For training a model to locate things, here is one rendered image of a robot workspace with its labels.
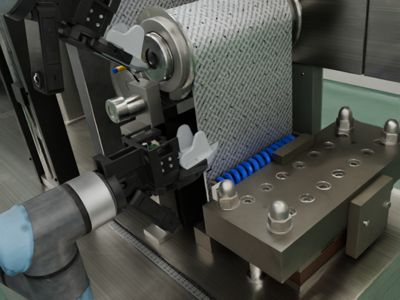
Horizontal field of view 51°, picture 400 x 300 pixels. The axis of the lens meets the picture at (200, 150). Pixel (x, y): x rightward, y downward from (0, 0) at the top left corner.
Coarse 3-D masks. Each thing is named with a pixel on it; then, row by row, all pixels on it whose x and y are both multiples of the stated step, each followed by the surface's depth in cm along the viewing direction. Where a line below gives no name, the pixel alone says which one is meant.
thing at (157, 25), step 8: (144, 24) 65; (152, 24) 63; (160, 24) 62; (144, 32) 66; (160, 32) 62; (168, 32) 61; (168, 40) 62; (176, 40) 61; (176, 48) 61; (176, 56) 62; (184, 56) 62; (176, 64) 63; (184, 64) 62; (176, 72) 63; (184, 72) 63; (152, 80) 69; (168, 80) 66; (176, 80) 64; (184, 80) 64; (160, 88) 69; (168, 88) 67; (176, 88) 65
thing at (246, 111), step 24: (240, 72) 70; (264, 72) 74; (288, 72) 78; (216, 96) 68; (240, 96) 72; (264, 96) 76; (288, 96) 81; (216, 120) 69; (240, 120) 73; (264, 120) 78; (288, 120) 83; (240, 144) 75; (264, 144) 80; (216, 168) 73
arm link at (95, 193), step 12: (72, 180) 56; (84, 180) 56; (96, 180) 56; (84, 192) 54; (96, 192) 55; (108, 192) 56; (84, 204) 54; (96, 204) 54; (108, 204) 55; (96, 216) 55; (108, 216) 56; (96, 228) 57
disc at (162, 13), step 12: (144, 12) 65; (156, 12) 63; (168, 12) 61; (168, 24) 61; (180, 24) 60; (180, 36) 60; (192, 60) 61; (144, 72) 72; (192, 72) 62; (192, 84) 63; (168, 96) 69; (180, 96) 67
